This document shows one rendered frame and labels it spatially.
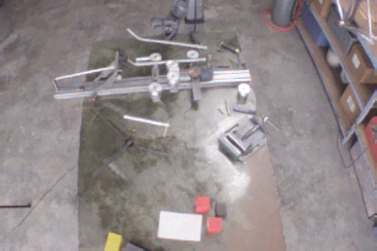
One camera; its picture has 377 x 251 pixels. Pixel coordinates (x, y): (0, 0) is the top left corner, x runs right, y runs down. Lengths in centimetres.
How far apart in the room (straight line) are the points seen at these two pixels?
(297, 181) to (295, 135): 38
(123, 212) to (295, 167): 147
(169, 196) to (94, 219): 31
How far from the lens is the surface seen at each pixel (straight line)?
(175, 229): 116
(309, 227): 222
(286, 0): 312
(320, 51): 303
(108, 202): 121
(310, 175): 235
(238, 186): 123
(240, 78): 148
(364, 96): 234
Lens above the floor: 200
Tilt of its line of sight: 54 degrees down
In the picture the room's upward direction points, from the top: 3 degrees clockwise
